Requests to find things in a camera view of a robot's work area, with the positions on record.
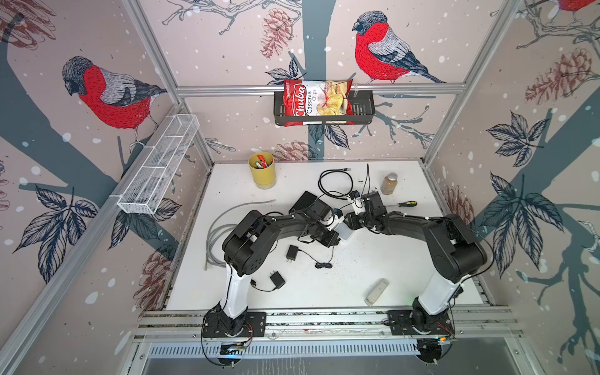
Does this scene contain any black ethernet cable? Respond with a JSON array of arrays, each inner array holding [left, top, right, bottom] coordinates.
[[317, 167, 364, 201]]

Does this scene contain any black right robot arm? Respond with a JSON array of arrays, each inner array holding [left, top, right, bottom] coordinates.
[[345, 192, 488, 325]]

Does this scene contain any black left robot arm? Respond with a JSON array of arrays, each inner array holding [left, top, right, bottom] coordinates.
[[218, 198, 343, 323]]

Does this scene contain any black ribbed power brick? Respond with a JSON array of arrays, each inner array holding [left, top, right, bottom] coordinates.
[[288, 191, 322, 220]]

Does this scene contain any black yellow flathead screwdriver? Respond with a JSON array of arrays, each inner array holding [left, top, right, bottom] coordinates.
[[386, 201, 418, 208]]

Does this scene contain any yellow pen cup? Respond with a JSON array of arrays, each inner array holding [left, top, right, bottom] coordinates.
[[248, 152, 277, 190]]

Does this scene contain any beige power strip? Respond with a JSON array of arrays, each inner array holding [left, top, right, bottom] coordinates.
[[364, 278, 389, 307]]

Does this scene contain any red cassava chips bag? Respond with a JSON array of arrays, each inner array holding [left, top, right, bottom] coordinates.
[[283, 79, 353, 118]]

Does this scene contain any black wall plug adapter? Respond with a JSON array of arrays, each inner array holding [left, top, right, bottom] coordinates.
[[270, 271, 286, 290]]

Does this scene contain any black wire wall basket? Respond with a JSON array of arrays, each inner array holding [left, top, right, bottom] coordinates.
[[273, 91, 375, 126]]

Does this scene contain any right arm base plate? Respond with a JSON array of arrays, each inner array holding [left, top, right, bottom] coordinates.
[[384, 309, 455, 336]]

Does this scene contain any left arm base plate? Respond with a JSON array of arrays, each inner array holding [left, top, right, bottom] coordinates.
[[202, 309, 267, 338]]

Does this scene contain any white mesh wall shelf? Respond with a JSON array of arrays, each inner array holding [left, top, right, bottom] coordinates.
[[117, 114, 199, 215]]

